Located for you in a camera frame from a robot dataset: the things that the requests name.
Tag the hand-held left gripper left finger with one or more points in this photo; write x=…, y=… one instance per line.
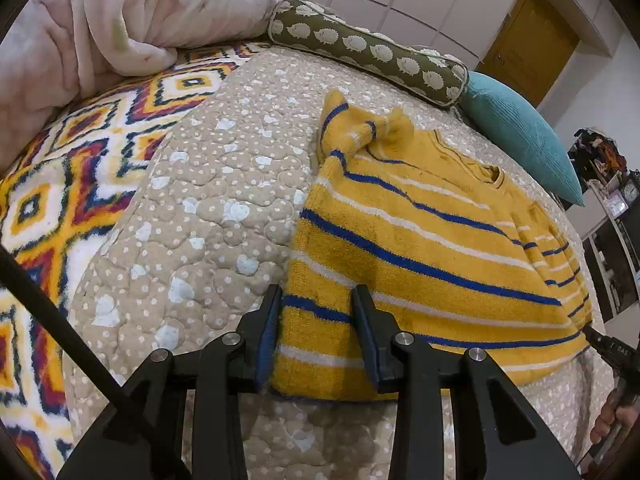
x=265, y=336

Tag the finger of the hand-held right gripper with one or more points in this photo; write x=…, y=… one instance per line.
x=607, y=345

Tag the beige dotted quilted bedspread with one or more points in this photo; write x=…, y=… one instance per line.
x=210, y=200

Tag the person's right hand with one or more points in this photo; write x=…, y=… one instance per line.
x=612, y=422

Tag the yellow wooden door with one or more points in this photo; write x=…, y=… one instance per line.
x=535, y=45

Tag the teal pillow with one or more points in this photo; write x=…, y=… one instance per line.
x=520, y=130

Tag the yellow blue-striped sweater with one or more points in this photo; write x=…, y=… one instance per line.
x=425, y=260

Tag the cluttered shelf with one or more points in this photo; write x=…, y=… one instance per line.
x=615, y=240

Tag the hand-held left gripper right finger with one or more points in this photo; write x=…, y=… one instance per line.
x=367, y=341

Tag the pink floral comforter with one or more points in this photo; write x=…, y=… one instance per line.
x=125, y=10

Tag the geometric patterned blanket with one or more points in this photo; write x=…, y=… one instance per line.
x=50, y=200

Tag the green hedgehog-print bolster pillow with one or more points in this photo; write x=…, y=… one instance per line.
x=360, y=45

